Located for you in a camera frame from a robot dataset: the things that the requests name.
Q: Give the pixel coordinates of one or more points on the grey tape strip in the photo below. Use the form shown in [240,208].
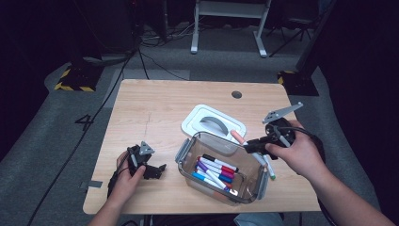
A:
[92,184]

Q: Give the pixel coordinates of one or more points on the light blue marker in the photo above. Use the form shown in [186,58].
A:
[197,175]

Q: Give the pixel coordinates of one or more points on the red marker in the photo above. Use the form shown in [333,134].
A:
[228,169]

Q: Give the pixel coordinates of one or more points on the clear box with grey latches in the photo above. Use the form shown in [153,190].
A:
[183,153]

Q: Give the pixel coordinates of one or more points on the black marker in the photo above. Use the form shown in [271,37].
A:
[206,156]

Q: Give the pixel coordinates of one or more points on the peach marker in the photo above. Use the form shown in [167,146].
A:
[237,136]

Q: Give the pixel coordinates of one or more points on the white desk frame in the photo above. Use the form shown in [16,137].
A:
[230,9]

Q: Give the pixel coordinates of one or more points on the person's light blue jeans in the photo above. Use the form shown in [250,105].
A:
[257,219]

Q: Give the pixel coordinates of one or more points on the dark blue marker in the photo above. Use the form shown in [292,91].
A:
[226,179]

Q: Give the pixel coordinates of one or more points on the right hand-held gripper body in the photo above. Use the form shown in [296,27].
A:
[280,133]

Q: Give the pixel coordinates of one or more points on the purple marker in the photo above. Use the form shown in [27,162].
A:
[202,165]

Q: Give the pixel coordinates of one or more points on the black stand with striped base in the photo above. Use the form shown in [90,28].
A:
[78,80]
[299,83]

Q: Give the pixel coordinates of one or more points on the orange marker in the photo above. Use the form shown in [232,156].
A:
[229,185]

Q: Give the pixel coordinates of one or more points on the magenta marker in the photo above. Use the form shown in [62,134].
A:
[228,174]

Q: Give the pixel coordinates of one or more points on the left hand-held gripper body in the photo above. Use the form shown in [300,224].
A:
[139,160]

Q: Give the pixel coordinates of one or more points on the person's left hand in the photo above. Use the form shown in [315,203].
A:
[124,185]

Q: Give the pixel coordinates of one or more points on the person's right hand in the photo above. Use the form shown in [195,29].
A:
[302,153]

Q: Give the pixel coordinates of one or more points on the black tripod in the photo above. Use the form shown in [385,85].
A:
[295,33]

